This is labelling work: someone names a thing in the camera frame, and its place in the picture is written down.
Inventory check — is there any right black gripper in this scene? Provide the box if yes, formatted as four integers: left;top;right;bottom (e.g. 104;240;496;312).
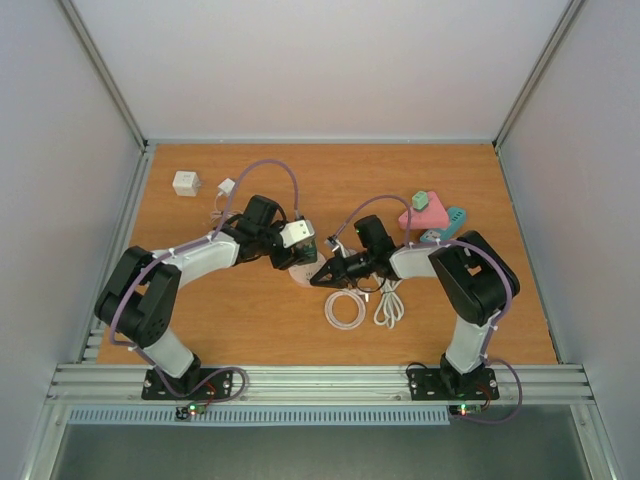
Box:
310;246;375;285

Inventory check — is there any round pink power strip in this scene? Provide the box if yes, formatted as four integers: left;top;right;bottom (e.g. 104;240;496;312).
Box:
288;259;325;288

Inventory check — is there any green cube socket adapter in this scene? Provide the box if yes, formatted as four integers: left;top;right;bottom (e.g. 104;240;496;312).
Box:
293;240;318;266

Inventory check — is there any white usb charger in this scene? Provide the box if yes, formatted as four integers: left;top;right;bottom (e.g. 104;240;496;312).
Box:
218;178;236;197

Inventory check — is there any white cube socket adapter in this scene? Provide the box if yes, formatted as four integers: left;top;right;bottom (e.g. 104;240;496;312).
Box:
172;170;201;197

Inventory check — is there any light green plug adapter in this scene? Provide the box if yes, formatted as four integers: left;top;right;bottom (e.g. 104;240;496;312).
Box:
411;190;429;212

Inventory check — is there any pink triangular power strip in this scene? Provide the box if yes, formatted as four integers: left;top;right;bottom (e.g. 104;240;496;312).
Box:
398;191;449;230

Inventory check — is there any teal power strip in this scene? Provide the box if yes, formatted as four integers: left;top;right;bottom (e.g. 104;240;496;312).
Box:
420;206;467;243

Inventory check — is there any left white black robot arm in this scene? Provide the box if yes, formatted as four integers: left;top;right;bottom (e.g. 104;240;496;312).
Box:
94;195;314;398

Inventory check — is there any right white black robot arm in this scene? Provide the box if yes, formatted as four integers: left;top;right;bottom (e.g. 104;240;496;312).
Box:
310;215;520;400

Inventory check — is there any left controller board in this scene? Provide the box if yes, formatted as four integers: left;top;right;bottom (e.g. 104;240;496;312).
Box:
175;404;208;421

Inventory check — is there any controller board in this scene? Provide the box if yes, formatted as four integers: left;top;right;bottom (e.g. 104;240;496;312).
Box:
175;404;208;421
449;403;487;417

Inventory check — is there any right controller board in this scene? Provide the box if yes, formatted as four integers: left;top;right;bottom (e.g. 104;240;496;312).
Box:
449;403;487;417

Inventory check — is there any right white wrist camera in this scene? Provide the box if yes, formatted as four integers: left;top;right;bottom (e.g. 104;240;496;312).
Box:
325;236;357;258

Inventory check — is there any pink power strip cable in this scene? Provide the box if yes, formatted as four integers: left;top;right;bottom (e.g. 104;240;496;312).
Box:
323;287;374;331

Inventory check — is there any pink usb cable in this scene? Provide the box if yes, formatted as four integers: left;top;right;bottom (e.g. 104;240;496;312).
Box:
209;193;232;224

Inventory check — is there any white power cord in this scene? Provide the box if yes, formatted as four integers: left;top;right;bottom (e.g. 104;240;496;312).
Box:
372;279;407;330

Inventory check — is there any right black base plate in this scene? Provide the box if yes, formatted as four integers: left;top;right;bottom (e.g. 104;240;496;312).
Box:
406;366;500;402

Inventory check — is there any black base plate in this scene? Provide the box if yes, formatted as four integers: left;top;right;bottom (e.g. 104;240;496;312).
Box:
141;368;234;403
406;366;500;402

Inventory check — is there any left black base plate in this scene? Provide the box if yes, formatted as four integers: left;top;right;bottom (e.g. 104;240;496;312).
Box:
141;368;234;403

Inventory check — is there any aluminium front rail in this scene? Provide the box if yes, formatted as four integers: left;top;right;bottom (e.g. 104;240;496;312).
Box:
45;364;595;405

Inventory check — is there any grey slotted cable duct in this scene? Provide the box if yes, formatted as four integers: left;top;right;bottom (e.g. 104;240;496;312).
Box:
68;405;450;427

